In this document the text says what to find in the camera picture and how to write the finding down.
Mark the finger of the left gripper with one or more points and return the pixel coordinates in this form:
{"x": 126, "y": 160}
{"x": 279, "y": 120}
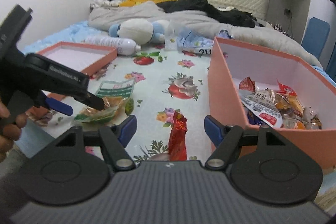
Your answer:
{"x": 56, "y": 105}
{"x": 91, "y": 100}

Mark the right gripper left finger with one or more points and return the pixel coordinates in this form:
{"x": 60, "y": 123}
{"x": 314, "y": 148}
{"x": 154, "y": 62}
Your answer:
{"x": 113, "y": 142}

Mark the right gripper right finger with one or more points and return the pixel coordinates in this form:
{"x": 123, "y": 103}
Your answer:
{"x": 226, "y": 140}

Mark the green yellow snack packet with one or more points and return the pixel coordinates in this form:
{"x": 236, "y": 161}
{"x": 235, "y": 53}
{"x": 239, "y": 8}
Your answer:
{"x": 117, "y": 99}

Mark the blue white snack packet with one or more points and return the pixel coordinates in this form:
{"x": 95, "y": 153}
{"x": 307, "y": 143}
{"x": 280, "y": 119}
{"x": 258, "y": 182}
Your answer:
{"x": 253, "y": 119}

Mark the white barcode snack packet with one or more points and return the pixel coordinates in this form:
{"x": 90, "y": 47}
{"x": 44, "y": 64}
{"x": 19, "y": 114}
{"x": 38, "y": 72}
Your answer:
{"x": 272, "y": 117}

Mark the red foil snack packet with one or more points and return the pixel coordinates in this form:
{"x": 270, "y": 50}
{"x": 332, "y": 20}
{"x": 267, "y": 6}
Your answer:
{"x": 177, "y": 140}

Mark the red wafer snack packet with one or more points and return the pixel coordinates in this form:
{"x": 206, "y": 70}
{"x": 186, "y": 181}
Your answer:
{"x": 247, "y": 84}

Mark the yellow red-bordered snack packet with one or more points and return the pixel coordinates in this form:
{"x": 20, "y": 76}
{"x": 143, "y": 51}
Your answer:
{"x": 289, "y": 99}

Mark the dark orange snack packet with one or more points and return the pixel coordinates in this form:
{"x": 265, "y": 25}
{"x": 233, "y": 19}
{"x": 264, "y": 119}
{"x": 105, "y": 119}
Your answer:
{"x": 310, "y": 119}

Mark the grey brown snack packet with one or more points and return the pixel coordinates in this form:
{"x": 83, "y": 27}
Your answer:
{"x": 265, "y": 97}

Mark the person's left hand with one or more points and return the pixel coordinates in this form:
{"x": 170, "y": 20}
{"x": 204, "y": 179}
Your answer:
{"x": 11, "y": 133}

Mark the pink box lid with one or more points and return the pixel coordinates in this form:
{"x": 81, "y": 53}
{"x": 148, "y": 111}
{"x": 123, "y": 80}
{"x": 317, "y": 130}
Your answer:
{"x": 85, "y": 58}

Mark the white plastic bottle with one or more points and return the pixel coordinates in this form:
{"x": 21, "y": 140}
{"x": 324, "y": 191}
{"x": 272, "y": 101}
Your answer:
{"x": 125, "y": 47}

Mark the pink cardboard box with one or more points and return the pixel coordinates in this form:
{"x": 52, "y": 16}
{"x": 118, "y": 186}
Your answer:
{"x": 233, "y": 61}

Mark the white blue plush toy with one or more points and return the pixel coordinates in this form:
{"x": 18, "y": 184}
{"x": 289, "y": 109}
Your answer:
{"x": 140, "y": 30}

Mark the grey duvet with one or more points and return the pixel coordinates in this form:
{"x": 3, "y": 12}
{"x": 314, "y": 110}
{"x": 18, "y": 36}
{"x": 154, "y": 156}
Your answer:
{"x": 102, "y": 18}

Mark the clothes on bedside table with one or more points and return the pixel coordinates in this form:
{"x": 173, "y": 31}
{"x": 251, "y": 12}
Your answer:
{"x": 104, "y": 3}

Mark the crumpled blue plastic bag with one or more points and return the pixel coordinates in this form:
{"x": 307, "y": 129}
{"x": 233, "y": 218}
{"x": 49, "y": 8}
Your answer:
{"x": 182, "y": 39}

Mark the yellow pillow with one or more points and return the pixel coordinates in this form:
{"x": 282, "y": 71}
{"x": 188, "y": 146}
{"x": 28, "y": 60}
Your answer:
{"x": 131, "y": 3}

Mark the black clothing pile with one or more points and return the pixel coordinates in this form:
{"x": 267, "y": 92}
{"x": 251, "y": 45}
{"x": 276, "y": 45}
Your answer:
{"x": 233, "y": 17}

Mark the blue padded chair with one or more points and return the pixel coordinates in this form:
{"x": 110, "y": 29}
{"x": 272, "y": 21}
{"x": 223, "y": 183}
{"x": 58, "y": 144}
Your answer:
{"x": 315, "y": 36}

